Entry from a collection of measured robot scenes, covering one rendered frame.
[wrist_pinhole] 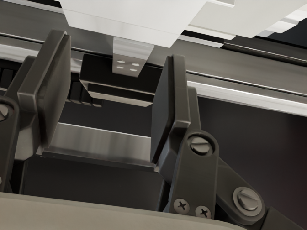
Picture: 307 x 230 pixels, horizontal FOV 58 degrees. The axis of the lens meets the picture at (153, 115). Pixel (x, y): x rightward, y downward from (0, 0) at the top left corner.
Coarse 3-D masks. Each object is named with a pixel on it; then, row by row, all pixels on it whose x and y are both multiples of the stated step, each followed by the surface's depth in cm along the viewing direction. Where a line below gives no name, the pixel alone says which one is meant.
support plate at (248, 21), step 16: (240, 0) 15; (256, 0) 14; (272, 0) 14; (288, 0) 14; (304, 0) 14; (208, 16) 17; (224, 16) 17; (240, 16) 16; (256, 16) 16; (272, 16) 16; (240, 32) 19; (256, 32) 18
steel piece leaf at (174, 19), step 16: (64, 0) 18; (80, 0) 17; (96, 0) 17; (112, 0) 17; (128, 0) 16; (144, 0) 16; (160, 0) 16; (176, 0) 15; (192, 0) 15; (208, 0) 11; (224, 0) 11; (112, 16) 19; (128, 16) 19; (144, 16) 18; (160, 16) 18; (176, 16) 17; (192, 16) 17; (176, 32) 20
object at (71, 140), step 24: (72, 144) 19; (96, 144) 19; (120, 144) 19; (144, 144) 20; (48, 168) 18; (72, 168) 18; (96, 168) 18; (120, 168) 18; (144, 168) 19; (24, 192) 17; (48, 192) 18; (72, 192) 18; (96, 192) 18; (120, 192) 18; (144, 192) 19
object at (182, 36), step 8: (8, 0) 20; (16, 0) 20; (24, 0) 19; (32, 0) 20; (40, 0) 20; (48, 0) 20; (40, 8) 20; (48, 8) 20; (56, 8) 20; (184, 32) 21; (192, 32) 21; (192, 40) 22; (200, 40) 21; (208, 40) 21; (216, 40) 22
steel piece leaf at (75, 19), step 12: (72, 12) 20; (72, 24) 22; (84, 24) 22; (96, 24) 21; (108, 24) 21; (120, 24) 20; (132, 24) 20; (120, 36) 23; (132, 36) 22; (144, 36) 22; (156, 36) 22; (168, 36) 21
